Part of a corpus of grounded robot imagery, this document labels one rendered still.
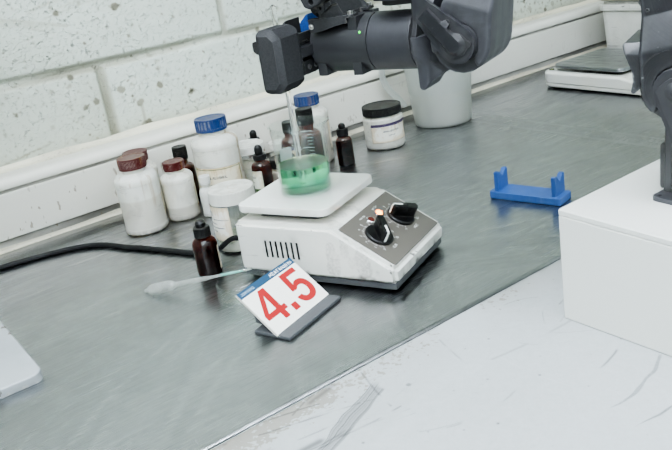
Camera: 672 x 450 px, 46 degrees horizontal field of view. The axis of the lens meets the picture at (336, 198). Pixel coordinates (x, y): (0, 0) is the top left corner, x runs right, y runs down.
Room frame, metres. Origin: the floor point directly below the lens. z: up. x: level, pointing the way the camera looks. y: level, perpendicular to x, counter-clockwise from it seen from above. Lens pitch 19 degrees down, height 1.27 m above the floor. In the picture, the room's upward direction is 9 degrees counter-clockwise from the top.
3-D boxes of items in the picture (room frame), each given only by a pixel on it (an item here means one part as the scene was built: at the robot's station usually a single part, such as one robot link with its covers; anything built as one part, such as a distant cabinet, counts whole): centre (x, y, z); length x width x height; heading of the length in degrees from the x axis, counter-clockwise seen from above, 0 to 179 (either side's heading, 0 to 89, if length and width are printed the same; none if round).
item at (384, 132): (1.31, -0.10, 0.94); 0.07 x 0.07 x 0.07
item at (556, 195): (0.95, -0.25, 0.92); 0.10 x 0.03 x 0.04; 47
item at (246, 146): (1.21, 0.13, 0.93); 0.06 x 0.06 x 0.07
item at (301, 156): (0.86, 0.03, 1.03); 0.07 x 0.06 x 0.08; 81
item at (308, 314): (0.73, 0.06, 0.92); 0.09 x 0.06 x 0.04; 143
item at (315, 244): (0.85, 0.01, 0.94); 0.22 x 0.13 x 0.08; 58
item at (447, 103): (1.41, -0.20, 0.97); 0.18 x 0.13 x 0.15; 75
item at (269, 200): (0.87, 0.03, 0.98); 0.12 x 0.12 x 0.01; 58
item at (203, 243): (0.88, 0.16, 0.94); 0.03 x 0.03 x 0.07
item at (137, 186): (1.07, 0.27, 0.95); 0.06 x 0.06 x 0.11
